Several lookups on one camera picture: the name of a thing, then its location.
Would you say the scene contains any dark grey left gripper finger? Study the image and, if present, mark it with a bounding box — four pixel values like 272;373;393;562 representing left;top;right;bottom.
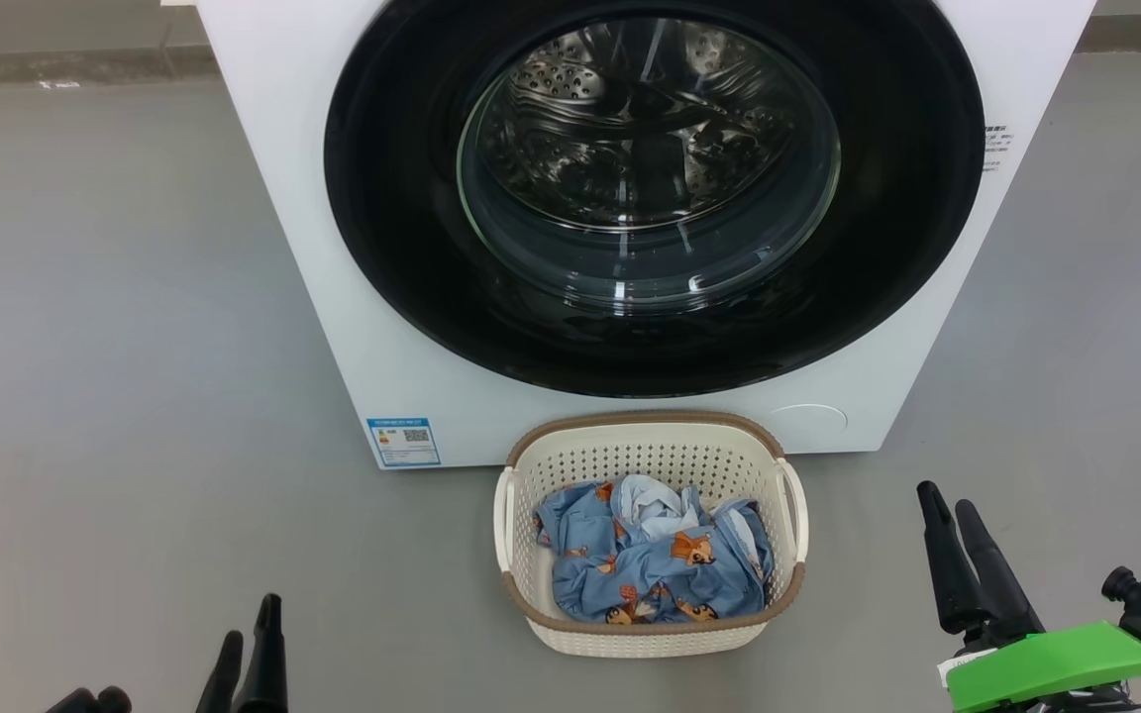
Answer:
196;631;245;713
234;594;288;713

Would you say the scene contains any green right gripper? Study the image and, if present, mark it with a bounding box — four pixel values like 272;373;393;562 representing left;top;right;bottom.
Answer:
917;480;1141;713

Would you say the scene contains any blue fox print garment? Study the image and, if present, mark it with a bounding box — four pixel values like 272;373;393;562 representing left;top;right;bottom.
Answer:
534;480;775;626

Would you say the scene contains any cream garment with black scribbles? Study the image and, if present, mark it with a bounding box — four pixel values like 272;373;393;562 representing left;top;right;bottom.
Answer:
620;475;702;528

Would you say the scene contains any black glass washing machine door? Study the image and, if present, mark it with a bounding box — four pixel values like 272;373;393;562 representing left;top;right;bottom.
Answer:
325;0;985;399

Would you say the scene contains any cream perforated laundry basket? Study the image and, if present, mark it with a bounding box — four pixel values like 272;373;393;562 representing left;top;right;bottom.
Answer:
493;411;809;660

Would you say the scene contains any white washing machine body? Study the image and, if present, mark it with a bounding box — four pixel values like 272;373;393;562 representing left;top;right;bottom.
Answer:
196;0;1096;470

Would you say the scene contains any round white filter cover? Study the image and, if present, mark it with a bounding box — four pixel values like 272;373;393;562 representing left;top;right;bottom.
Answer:
767;403;849;449

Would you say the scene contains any blue energy label sticker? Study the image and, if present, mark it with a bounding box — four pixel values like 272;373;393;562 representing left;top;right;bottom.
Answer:
366;417;443;468

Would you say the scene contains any small printed text label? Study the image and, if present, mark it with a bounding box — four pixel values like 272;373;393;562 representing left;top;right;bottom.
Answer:
982;124;1018;175

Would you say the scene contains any perforated steel drum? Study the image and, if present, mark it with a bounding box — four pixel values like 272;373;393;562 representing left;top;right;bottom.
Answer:
489;18;811;231

